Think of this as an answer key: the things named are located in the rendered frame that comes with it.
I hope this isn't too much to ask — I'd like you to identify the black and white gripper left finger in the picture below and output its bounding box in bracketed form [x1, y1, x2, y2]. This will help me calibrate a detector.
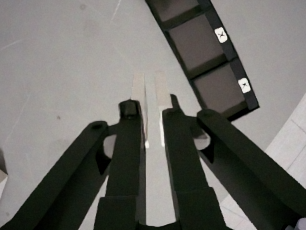
[0, 73, 149, 230]

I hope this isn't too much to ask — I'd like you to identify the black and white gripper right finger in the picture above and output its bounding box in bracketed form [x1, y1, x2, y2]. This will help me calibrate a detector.
[154, 71, 306, 230]

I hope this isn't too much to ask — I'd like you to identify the black rack of three bins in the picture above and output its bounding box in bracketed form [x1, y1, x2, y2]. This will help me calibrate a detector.
[145, 0, 260, 123]

